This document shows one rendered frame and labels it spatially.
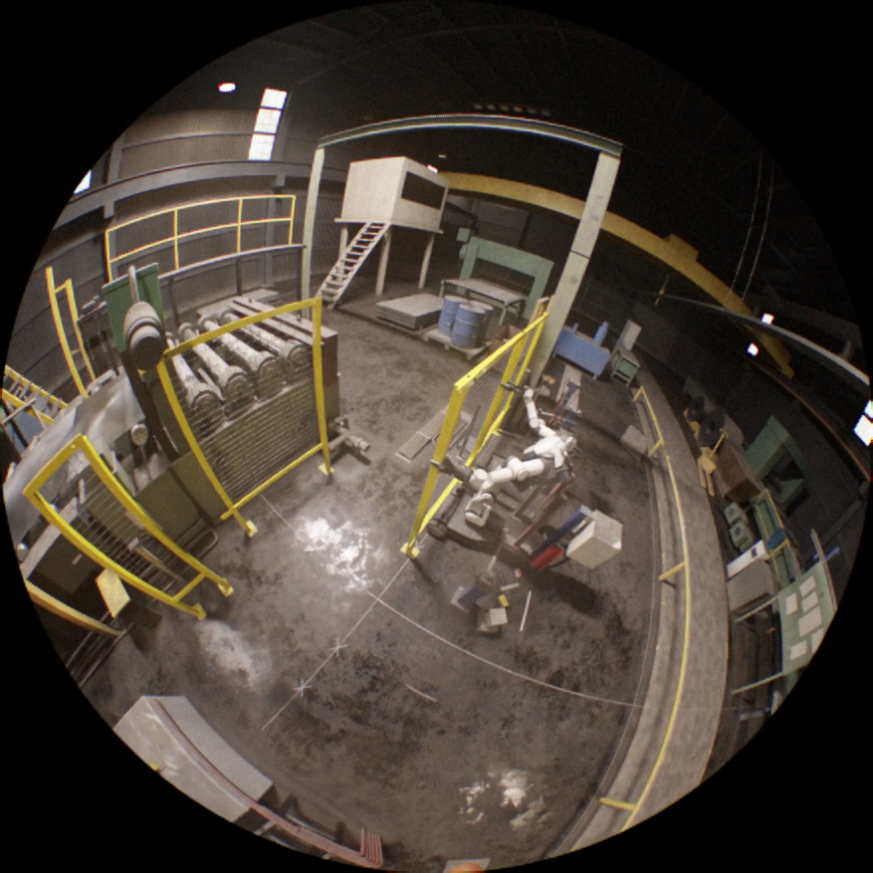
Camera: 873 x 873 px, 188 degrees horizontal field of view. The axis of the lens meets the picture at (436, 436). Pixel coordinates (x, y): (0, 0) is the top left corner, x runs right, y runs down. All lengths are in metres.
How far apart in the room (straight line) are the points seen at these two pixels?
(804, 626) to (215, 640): 7.18
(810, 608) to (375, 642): 6.08
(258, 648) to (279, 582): 0.65
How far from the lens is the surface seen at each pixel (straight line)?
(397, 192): 9.41
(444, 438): 1.27
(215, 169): 10.93
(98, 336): 4.83
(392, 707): 2.41
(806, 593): 5.97
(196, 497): 2.78
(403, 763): 2.59
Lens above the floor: 2.36
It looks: 42 degrees down
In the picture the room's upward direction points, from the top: 16 degrees clockwise
